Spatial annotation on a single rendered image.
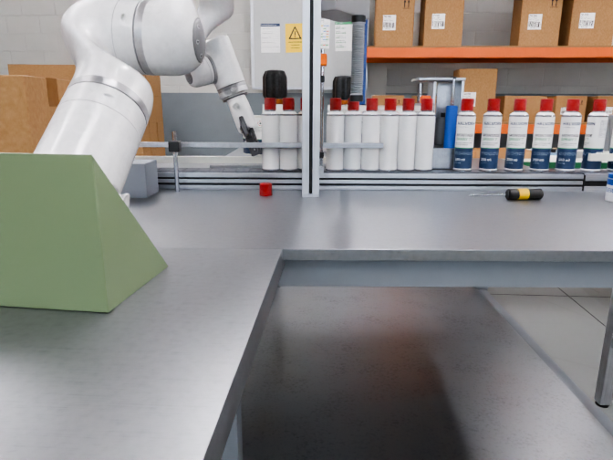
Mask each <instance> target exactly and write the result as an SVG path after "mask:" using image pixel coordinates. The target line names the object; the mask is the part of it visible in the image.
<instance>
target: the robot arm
mask: <svg viewBox="0 0 613 460"><path fill-rule="evenodd" d="M233 13H234V0H199V7H198V9H197V10H196V7H195V5H194V3H193V1H192V0H80V1H78V2H76V3H75V4H74V5H72V6H71V7H70V8H69V9H68V10H67V11H66V12H65V14H64V15H63V17H62V19H61V23H60V31H61V36H62V38H63V41H64V43H65V46H66V48H67V50H68V53H69V55H70V57H71V59H72V60H73V62H74V64H75V66H76V71H75V74H74V77H73V79H71V81H70V83H69V85H68V88H67V90H66V92H65V94H64V96H63V98H62V99H61V101H60V102H59V104H58V106H57V109H56V111H55V113H54V115H53V117H52V119H51V121H50V122H49V123H48V125H47V128H46V130H45V132H44V134H43V136H42V138H41V140H40V142H39V143H38V145H37V147H36V149H35V151H34V153H54V154H92V156H93V157H94V159H95V160H96V162H97V163H98V164H99V166H100V168H101V169H102V171H103V172H104V173H105V174H106V176H107V177H108V179H109V180H110V182H111V183H112V185H113V186H114V188H115V189H116V191H117V192H118V194H119V195H120V197H121V198H122V200H123V201H124V203H125V204H126V205H127V206H128V208H129V206H130V195H129V194H128V193H125V194H121V192H122V190H123V187H124V184H125V182H126V180H127V177H128V175H129V172H130V168H131V165H132V164H133V161H134V158H135V156H136V153H137V150H138V149H139V146H140V142H141V139H142V136H143V134H144V132H145V129H146V127H147V124H148V121H149V118H150V116H151V111H152V106H153V92H152V89H151V85H150V83H149V82H148V81H147V79H146V78H144V77H143V76H142V75H152V76H182V75H184V76H185V78H186V80H187V82H188V83H189V84H190V85H191V86H192V87H195V88H199V87H203V86H206V85H210V84H214V86H215V87H216V89H217V92H218V95H219V97H220V99H224V100H223V103H225V102H227V103H228V106H229V109H230V111H231V113H232V116H233V118H234V122H235V125H236V127H237V129H238V131H239V132H240V133H242V134H244V137H245V140H246V142H259V141H258V139H257V138H256V136H255V131H254V129H257V127H258V125H257V122H256V120H255V116H254V114H253V112H252V110H251V107H250V105H249V102H248V100H247V98H246V96H245V95H247V94H248V92H246V91H247V90H248V87H247V85H246V83H245V80H244V76H243V73H242V70H241V69H240V66H239V63H238V61H237V58H236V55H235V53H234V49H233V47H232V44H231V41H230V38H229V37H228V36H218V37H213V38H211V39H208V40H206V38H207V37H208V36H209V35H210V34H211V32H212V31H213V30H214V29H215V28H216V27H218V26H219V25H220V24H222V23H223V22H225V21H227V20H228V19H229V18H230V17H231V16H232V15H233Z"/></svg>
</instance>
